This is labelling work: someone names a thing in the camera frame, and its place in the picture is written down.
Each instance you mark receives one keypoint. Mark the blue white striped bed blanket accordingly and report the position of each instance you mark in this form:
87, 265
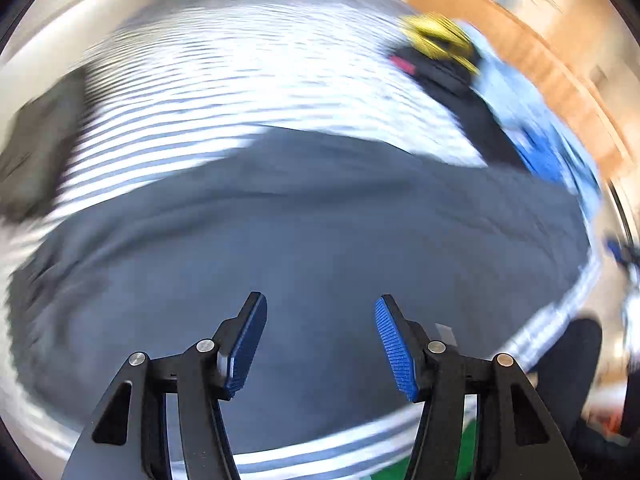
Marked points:
250, 60

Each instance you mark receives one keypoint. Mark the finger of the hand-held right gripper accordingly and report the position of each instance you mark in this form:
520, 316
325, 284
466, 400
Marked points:
620, 255

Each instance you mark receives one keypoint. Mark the person's leg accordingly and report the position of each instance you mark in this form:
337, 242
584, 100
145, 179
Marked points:
570, 365

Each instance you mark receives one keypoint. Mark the bright blue garment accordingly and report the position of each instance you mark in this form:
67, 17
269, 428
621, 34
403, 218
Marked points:
542, 157

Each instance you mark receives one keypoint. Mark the dark grey-blue pants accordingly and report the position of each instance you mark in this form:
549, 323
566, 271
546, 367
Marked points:
300, 220

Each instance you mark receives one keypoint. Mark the black garment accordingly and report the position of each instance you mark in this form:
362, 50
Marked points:
450, 77

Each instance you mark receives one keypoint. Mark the yellow mesh garment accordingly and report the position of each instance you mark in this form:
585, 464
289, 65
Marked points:
437, 37

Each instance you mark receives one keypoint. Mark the olive grey folded garment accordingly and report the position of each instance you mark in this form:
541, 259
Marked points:
40, 150

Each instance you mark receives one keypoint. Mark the light blue garment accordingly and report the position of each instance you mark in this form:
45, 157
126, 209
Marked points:
520, 100

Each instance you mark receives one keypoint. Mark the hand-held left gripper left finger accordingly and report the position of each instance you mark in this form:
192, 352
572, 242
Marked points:
245, 350

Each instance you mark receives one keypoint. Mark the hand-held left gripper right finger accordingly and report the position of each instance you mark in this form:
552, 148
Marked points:
397, 350

